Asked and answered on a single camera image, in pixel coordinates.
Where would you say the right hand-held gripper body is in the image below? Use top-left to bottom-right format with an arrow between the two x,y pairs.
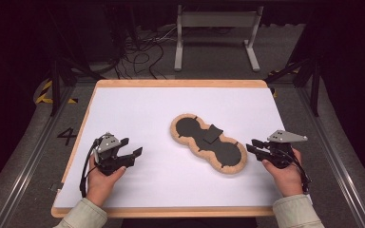
259,129 -> 309,169

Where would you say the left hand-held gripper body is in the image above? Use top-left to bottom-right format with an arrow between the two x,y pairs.
92,132 -> 136,177

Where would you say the person's right hand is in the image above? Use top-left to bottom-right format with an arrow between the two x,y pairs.
260,148 -> 305,199

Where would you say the person's left hand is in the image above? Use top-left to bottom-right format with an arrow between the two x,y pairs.
86,155 -> 127,208

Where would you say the white table sheet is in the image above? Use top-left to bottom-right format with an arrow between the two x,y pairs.
53,86 -> 314,209

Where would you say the yellow black floor tape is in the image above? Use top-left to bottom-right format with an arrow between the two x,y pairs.
267,66 -> 300,99

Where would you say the small metal table clip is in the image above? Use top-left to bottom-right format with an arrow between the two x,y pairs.
48,181 -> 65,193

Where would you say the black metal stand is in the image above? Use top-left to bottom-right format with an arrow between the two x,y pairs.
46,6 -> 106,117
264,51 -> 323,117

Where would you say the white metal stand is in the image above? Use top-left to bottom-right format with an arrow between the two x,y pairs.
174,4 -> 265,73

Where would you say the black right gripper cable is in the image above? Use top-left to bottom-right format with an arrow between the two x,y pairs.
283,148 -> 314,195

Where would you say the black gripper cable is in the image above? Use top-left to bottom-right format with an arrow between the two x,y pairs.
283,148 -> 314,195
79,135 -> 103,199

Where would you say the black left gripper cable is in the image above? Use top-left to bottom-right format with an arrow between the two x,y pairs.
79,135 -> 103,199

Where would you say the aluminium floor rail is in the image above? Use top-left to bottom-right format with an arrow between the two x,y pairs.
298,85 -> 365,228
0,85 -> 77,228

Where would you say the bundle of floor cables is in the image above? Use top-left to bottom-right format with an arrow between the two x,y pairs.
113,25 -> 179,80

